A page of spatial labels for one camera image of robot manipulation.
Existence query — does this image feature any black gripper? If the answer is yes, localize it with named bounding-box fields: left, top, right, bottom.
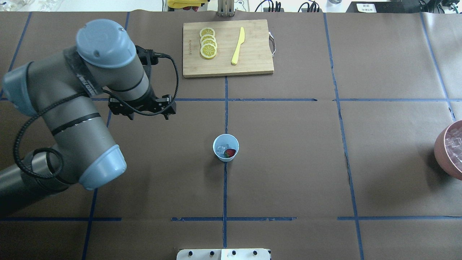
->
left=108, top=45, right=178, bottom=120

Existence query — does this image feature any red strawberry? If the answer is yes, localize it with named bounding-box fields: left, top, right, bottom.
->
left=224, top=148, right=236, bottom=158

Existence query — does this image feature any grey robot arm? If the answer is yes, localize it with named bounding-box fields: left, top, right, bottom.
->
left=1, top=19, right=176, bottom=216

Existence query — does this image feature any light blue plastic cup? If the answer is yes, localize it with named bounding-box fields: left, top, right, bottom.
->
left=213, top=134, right=240, bottom=162

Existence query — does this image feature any pile of ice cubes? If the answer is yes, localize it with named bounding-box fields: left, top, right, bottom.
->
left=444, top=127, right=462, bottom=171

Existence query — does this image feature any lemon slice bottom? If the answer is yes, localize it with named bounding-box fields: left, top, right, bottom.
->
left=200, top=46, right=217, bottom=60

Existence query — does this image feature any lemon slice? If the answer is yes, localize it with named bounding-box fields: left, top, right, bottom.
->
left=201, top=34, right=216, bottom=45
left=199, top=27, right=215, bottom=37
left=201, top=38, right=217, bottom=49
left=200, top=46, right=217, bottom=60

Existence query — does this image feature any lemon slice top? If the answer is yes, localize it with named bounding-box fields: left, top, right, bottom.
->
left=199, top=27, right=215, bottom=37

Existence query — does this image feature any yellow plastic knife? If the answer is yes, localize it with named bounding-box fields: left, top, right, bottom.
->
left=231, top=27, right=245, bottom=65

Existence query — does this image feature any yellow cloth bag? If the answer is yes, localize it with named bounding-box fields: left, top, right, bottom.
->
left=167, top=0, right=210, bottom=12

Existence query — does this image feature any bamboo cutting board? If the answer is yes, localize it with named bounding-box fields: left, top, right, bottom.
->
left=183, top=19, right=274, bottom=78

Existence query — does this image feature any pink bowl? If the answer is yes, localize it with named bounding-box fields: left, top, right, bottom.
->
left=434, top=120, right=462, bottom=180

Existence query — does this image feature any aluminium frame post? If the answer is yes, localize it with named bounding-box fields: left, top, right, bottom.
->
left=217, top=0, right=235, bottom=17

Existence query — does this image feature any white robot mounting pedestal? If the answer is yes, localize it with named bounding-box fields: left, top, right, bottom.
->
left=176, top=248, right=272, bottom=260

